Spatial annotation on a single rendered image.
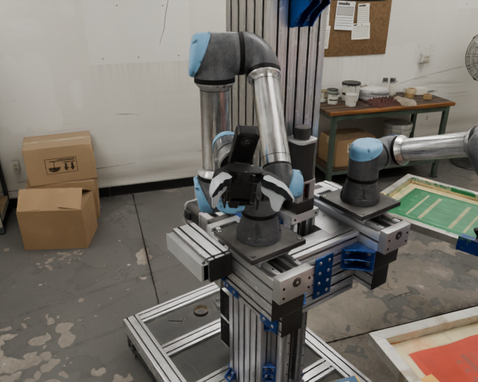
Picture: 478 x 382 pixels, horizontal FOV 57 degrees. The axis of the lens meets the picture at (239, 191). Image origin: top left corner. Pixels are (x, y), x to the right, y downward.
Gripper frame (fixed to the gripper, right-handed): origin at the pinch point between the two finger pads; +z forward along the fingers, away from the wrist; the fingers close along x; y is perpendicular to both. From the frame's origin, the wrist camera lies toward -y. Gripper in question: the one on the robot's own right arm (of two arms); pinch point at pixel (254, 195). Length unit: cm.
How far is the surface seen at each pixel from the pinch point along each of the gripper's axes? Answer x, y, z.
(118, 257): 39, 174, -249
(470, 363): -82, 62, -20
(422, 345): -72, 63, -29
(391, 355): -57, 62, -23
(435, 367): -70, 63, -20
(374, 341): -55, 62, -30
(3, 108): 152, 88, -357
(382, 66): -234, 17, -416
